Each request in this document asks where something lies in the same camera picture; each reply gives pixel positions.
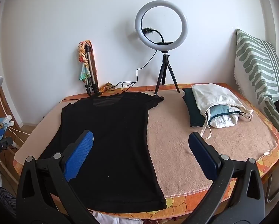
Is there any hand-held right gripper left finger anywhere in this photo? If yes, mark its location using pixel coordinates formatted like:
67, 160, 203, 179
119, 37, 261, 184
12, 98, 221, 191
16, 130, 94, 224

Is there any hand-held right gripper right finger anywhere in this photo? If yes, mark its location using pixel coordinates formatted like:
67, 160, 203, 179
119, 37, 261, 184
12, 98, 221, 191
188, 132, 266, 224

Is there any black t-shirt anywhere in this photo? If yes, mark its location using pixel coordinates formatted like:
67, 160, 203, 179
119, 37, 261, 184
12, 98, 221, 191
38, 92, 167, 214

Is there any beige towel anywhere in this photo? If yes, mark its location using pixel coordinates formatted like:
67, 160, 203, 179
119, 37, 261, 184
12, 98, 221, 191
15, 90, 278, 197

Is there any white folded garment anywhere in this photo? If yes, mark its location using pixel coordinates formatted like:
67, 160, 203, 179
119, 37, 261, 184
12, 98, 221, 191
208, 113, 240, 129

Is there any dark green folded garment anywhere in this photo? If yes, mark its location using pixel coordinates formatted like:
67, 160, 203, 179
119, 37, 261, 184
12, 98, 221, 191
182, 87, 207, 127

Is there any light blue folded garment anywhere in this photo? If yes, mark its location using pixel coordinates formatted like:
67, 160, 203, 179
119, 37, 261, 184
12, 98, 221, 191
208, 105, 234, 123

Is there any orange floral bed sheet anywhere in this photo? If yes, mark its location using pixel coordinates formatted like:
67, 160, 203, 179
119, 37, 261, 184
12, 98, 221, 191
14, 82, 279, 220

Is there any white cloth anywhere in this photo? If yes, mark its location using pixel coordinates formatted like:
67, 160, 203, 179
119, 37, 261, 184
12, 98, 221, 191
90, 211, 142, 224

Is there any small colourful cloth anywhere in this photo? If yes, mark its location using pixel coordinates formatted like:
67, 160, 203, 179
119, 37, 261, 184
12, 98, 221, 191
101, 82, 118, 91

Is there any folded grey tripod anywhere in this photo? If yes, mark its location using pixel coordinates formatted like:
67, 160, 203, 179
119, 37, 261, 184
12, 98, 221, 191
85, 46, 100, 96

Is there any folded tripod with colourful scarf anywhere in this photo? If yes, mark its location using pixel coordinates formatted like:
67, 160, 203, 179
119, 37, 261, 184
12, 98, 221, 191
78, 41, 98, 83

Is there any green striped pillow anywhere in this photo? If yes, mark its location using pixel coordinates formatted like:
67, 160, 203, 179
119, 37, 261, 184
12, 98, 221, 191
234, 29, 279, 140

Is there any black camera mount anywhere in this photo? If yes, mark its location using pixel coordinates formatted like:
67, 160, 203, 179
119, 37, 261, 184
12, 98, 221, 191
0, 138, 14, 166

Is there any black power cable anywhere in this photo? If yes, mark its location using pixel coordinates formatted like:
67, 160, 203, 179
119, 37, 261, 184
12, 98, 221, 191
116, 50, 158, 92

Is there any white ring light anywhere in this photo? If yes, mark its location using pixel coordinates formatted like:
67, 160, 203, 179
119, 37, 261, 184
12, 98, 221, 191
135, 0, 189, 52

